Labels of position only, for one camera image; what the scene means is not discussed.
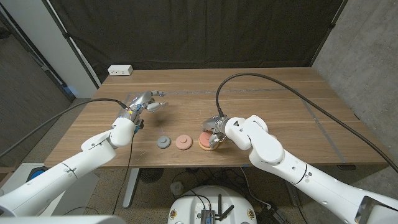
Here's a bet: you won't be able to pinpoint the black power brick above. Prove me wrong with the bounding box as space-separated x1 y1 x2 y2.
256 205 289 224

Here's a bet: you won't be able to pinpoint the black round floor fan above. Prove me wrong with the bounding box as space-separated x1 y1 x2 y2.
139 167 165 184

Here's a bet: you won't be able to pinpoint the white floor cable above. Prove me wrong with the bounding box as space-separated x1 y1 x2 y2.
239 167 272 208

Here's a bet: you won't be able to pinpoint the white table leg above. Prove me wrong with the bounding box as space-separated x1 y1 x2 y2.
123 167 140 208

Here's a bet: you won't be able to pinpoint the white power strip box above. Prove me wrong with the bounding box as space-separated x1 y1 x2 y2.
107 64 134 77

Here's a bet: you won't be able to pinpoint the white robot torso base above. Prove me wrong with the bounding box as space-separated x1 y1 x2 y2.
167 185 258 224

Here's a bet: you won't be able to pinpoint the small grey toy disc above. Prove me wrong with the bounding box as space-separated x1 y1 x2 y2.
156 136 172 149

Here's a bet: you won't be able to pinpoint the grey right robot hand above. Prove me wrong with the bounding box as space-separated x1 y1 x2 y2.
201 114 229 150

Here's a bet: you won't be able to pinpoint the grey tape workspace outline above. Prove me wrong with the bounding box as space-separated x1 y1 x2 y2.
124 88 346 163

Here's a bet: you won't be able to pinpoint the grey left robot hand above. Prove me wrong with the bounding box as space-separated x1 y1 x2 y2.
124 90 169 121

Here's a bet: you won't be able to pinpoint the black backdrop frame pole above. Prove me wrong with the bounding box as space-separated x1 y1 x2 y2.
41 0 102 90
309 0 349 68

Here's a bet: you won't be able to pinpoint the dark grey table leg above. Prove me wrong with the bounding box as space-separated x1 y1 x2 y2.
279 174 301 208

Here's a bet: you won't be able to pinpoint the black fabric backdrop curtain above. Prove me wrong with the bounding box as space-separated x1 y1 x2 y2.
46 0 349 83

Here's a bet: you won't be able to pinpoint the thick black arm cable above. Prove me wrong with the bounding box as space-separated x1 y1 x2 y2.
0 98 129 159
215 72 398 174

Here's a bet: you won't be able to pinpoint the large orange toy disc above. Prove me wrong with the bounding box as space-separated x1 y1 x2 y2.
198 141 220 152

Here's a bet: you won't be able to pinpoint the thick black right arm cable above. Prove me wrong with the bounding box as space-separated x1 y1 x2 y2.
215 72 398 174

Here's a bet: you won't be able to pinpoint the grey round floor object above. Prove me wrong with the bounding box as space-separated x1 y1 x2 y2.
170 181 185 196

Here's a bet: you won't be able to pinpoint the thin black left wrist cable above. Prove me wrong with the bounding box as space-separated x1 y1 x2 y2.
111 136 135 216

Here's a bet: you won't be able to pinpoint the grey radio box with antennas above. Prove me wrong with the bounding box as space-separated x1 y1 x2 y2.
200 194 234 224

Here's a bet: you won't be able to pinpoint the dusty pink toy disc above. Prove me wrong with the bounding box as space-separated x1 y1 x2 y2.
175 134 193 151

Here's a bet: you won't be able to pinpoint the coral red toy disc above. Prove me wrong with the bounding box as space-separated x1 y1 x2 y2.
198 130 215 148

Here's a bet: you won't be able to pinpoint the black foot pedal blue pads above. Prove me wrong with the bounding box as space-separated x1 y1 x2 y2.
26 166 47 182

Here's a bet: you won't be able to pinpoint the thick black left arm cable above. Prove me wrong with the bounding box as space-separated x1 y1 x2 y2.
0 98 129 159

